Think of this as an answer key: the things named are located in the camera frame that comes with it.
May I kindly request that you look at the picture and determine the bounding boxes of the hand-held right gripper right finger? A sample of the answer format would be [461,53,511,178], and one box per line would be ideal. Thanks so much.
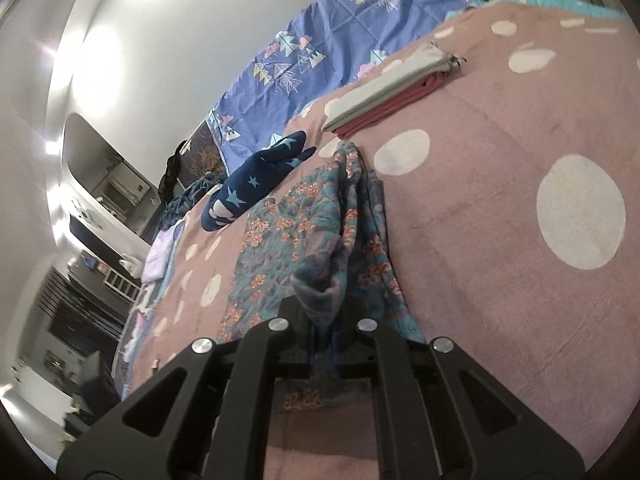
[336,296,585,480]

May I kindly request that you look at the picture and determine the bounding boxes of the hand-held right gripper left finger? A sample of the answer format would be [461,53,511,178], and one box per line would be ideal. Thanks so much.
[56,297,313,480]

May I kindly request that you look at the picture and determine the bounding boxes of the teal floral garment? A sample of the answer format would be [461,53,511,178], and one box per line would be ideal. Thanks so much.
[217,140,427,413]

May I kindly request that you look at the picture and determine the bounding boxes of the pale lavender cloth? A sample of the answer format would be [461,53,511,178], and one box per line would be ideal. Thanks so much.
[142,220,187,284]

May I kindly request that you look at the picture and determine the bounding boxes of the pink polka dot blanket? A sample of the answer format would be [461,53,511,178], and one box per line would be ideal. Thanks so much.
[115,0,640,480]

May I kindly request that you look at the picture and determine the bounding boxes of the dark blue crumpled cloth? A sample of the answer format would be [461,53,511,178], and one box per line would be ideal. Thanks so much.
[160,172,224,231]

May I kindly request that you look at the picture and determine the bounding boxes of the navy star print garment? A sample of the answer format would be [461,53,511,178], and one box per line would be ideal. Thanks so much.
[201,131,318,233]

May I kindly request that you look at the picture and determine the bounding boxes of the black hanging garment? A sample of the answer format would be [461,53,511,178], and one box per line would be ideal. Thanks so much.
[159,140,194,204]

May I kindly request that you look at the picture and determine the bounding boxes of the white cabinet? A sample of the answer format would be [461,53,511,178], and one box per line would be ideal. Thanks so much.
[61,112,155,261]

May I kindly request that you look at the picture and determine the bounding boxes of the folded red cloth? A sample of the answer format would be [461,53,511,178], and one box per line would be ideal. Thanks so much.
[335,71,453,139]

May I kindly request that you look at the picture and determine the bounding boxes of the folded grey cloth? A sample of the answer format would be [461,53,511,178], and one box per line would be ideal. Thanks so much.
[322,41,467,132]

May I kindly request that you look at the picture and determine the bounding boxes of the blue tree print sheet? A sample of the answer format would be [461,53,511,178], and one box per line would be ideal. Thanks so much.
[207,0,482,163]

